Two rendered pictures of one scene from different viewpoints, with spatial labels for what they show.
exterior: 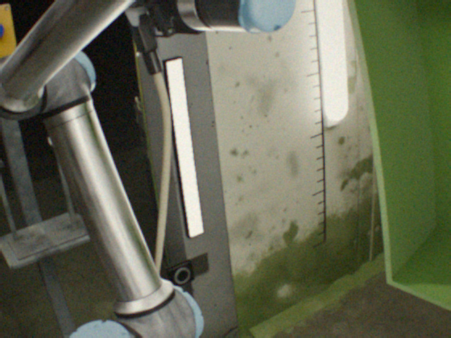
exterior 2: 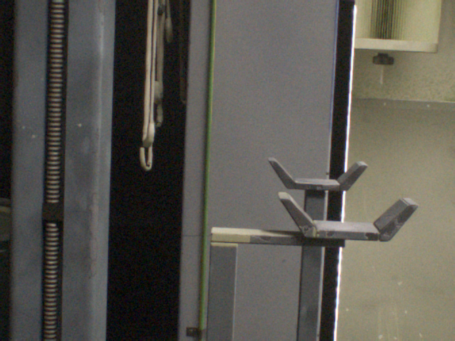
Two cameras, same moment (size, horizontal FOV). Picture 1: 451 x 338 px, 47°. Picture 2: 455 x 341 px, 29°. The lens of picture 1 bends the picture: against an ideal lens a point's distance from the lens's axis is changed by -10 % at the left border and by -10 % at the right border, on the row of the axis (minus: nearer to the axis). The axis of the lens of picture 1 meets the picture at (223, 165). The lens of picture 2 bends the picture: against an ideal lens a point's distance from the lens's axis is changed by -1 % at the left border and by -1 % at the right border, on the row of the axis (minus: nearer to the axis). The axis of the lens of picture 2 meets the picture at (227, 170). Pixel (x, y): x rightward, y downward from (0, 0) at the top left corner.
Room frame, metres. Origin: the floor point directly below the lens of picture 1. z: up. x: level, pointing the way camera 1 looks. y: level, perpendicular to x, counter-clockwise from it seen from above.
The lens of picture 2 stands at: (1.24, 1.13, 1.19)
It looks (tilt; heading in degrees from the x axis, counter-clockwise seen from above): 7 degrees down; 302
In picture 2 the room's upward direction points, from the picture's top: 3 degrees clockwise
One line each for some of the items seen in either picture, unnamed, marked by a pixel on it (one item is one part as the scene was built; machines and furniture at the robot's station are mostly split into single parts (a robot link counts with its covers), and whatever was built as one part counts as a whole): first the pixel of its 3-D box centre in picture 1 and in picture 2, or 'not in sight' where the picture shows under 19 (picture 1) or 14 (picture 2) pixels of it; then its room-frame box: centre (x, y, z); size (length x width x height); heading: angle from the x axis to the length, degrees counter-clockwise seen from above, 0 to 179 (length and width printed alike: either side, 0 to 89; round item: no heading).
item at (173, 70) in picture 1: (184, 151); (330, 247); (1.72, 0.12, 0.96); 0.06 x 0.02 x 0.63; 122
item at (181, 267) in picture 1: (180, 274); not in sight; (1.68, 0.19, 0.51); 0.10 x 0.02 x 0.09; 122
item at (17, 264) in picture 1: (46, 238); not in sight; (1.54, 0.61, 0.78); 0.31 x 0.23 x 0.01; 122
